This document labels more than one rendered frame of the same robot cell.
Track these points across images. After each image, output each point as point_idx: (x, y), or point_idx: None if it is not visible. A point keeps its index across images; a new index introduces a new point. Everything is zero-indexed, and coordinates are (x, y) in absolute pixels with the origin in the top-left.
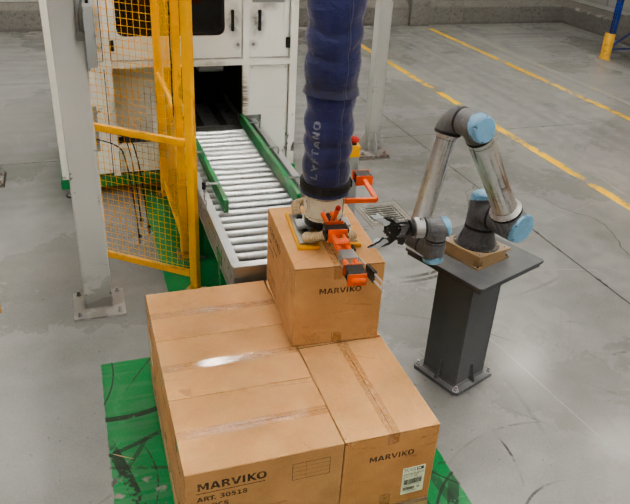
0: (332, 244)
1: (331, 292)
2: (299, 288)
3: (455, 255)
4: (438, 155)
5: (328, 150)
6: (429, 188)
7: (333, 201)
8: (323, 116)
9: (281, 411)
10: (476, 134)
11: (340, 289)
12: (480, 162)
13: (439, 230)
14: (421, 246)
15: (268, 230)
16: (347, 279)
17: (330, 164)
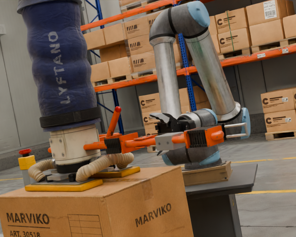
0: (109, 179)
1: (147, 220)
2: (115, 224)
3: (197, 181)
4: (167, 59)
5: (73, 62)
6: (172, 92)
7: (92, 129)
8: (58, 23)
9: None
10: (201, 15)
11: (153, 213)
12: (205, 52)
13: (209, 118)
14: (194, 148)
15: (4, 225)
16: (206, 136)
17: (80, 79)
